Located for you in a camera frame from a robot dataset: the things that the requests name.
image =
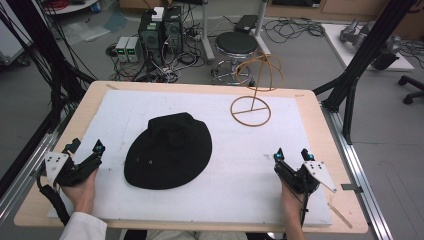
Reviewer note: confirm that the black computer tower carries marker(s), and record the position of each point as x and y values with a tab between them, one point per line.
160	33

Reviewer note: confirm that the person's right hand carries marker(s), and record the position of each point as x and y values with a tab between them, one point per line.
292	202

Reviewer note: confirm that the black brimmed hat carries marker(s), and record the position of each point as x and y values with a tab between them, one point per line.
168	151

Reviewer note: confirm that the black office chair base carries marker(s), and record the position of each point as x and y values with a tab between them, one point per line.
411	88

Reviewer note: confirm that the white platform board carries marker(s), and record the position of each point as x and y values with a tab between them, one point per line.
361	46

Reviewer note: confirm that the white adapter box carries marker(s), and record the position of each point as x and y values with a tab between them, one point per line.
158	14

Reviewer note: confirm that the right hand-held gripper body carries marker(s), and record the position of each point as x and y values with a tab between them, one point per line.
301	175

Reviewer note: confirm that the black round stool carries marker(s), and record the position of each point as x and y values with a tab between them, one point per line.
236	50

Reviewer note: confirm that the white power supply box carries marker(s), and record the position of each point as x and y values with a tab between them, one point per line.
133	49
122	49

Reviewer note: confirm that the black metal frame stand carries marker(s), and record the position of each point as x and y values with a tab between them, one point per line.
43	56
360	63

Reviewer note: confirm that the white metal desk leg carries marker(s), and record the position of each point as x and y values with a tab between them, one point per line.
261	28
206	31

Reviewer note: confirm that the aluminium table rail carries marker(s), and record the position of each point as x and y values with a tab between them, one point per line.
358	173
25	173

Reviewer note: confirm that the black box on floor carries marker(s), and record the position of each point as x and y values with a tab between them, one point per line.
246	23

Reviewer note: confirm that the person's left hand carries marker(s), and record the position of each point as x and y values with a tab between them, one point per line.
81	194

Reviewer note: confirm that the white foam mat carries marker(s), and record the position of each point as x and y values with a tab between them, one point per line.
206	186

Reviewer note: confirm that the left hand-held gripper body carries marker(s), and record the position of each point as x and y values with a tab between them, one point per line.
71	169

